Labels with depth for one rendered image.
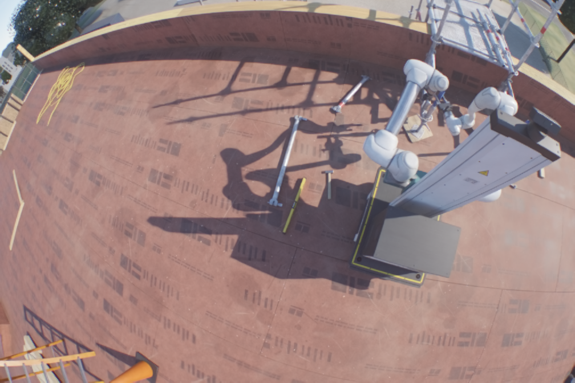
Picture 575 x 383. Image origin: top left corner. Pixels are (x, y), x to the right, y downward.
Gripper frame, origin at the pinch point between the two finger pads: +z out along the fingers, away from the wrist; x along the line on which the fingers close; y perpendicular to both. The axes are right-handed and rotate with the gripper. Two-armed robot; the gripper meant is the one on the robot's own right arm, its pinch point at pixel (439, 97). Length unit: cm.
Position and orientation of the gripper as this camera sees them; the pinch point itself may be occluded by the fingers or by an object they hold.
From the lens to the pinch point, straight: 229.8
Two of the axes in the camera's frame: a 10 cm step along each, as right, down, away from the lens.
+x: 9.8, -1.7, -1.0
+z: -1.3, -9.3, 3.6
